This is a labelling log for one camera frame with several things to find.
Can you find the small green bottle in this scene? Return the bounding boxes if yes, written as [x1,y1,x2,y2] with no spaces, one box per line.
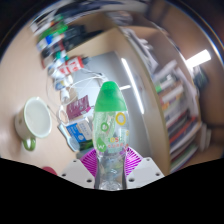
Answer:
[38,23,69,43]

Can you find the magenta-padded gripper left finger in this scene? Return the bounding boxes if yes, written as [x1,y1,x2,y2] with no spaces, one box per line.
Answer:
[59,148,99,189]

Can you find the flat round red coaster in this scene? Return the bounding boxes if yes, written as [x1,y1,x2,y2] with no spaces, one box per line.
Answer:
[41,165,58,176]

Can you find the white cables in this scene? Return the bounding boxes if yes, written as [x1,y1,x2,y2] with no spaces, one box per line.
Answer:
[46,68,108,124]

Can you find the red and white canister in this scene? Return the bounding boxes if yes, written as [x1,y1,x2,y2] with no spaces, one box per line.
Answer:
[56,55,90,77]

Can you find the pale blue hairbrush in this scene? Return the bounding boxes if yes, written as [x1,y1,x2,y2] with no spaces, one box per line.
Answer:
[57,122,81,153]

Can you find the white and blue carton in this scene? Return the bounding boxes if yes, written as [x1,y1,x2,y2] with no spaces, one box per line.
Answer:
[64,119,94,144]

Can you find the magenta snack pouch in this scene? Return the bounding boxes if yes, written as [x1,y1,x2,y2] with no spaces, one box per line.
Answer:
[65,94,93,120]

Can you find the clear bottle with green cap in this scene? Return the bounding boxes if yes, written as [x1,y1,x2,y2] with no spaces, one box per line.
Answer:
[92,80,129,191]

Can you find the wooden shelf unit with books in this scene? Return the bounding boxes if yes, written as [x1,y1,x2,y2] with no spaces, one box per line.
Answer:
[113,9,214,174]

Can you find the short white light bar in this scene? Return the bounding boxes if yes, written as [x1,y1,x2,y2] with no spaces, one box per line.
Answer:
[184,49,213,70]

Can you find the white mug with green handle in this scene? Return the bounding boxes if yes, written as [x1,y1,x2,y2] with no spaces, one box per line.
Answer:
[14,96,53,152]

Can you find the dark green glass bottle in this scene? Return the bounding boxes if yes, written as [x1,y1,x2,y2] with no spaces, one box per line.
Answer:
[78,139,94,151]

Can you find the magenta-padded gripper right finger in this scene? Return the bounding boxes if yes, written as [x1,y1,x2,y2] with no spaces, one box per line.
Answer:
[125,147,166,189]

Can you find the long white light bar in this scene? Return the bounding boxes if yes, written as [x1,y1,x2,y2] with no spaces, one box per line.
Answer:
[120,57,146,115]

